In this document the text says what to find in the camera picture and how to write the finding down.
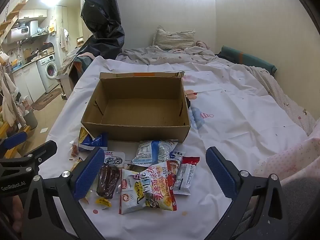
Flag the white blue snack packet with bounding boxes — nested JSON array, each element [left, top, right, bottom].
[[132, 140, 179, 167]]

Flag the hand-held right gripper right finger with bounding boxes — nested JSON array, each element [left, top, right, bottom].
[[205, 146, 295, 240]]

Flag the beige pillow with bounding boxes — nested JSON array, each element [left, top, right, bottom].
[[153, 26, 197, 50]]

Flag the small white blue packet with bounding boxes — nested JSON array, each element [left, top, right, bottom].
[[168, 151, 185, 170]]

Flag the white floor cabinet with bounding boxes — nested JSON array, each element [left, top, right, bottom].
[[12, 62, 47, 103]]

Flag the pile of clothes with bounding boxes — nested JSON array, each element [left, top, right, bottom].
[[56, 47, 84, 77]]

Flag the white washing machine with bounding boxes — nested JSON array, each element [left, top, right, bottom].
[[36, 54, 60, 94]]

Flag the beige hanging towel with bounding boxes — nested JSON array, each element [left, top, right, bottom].
[[0, 72, 27, 127]]

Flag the black hanging garment cover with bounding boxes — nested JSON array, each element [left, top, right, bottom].
[[79, 0, 125, 58]]

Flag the white water heater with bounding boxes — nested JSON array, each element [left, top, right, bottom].
[[6, 20, 39, 45]]

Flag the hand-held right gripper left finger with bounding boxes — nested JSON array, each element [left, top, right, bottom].
[[21, 147, 110, 240]]

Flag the white wall cabinet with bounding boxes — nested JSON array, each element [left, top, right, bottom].
[[17, 9, 48, 21]]

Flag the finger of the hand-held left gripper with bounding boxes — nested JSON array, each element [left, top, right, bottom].
[[0, 131, 28, 157], [24, 140, 58, 174]]

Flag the green rolled mat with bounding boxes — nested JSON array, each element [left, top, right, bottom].
[[216, 46, 277, 76]]

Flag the crumpled patterned duvet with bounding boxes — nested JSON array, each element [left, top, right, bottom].
[[116, 40, 216, 66]]

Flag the braised meat packet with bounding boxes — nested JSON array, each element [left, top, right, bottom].
[[85, 150, 126, 209]]

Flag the grey trash bin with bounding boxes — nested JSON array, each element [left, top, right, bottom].
[[24, 110, 39, 130]]

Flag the brown floor rug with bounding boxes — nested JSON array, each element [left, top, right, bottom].
[[31, 87, 62, 111]]

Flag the orange white snack packet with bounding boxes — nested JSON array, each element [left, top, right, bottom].
[[119, 161, 178, 215]]

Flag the beige dotted quilt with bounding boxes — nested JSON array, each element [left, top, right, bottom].
[[250, 65, 317, 136]]

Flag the blue chip packet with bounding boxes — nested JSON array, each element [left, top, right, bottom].
[[78, 127, 108, 153]]

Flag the small clear-wrapped snack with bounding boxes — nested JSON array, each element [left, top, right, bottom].
[[71, 157, 84, 172], [69, 141, 81, 159]]

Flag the pink dotted blanket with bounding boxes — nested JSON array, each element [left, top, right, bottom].
[[254, 130, 320, 182]]

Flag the wooden stairs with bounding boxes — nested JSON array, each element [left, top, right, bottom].
[[0, 1, 27, 46]]

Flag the red white snack packet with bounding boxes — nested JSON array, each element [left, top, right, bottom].
[[172, 156, 200, 195]]

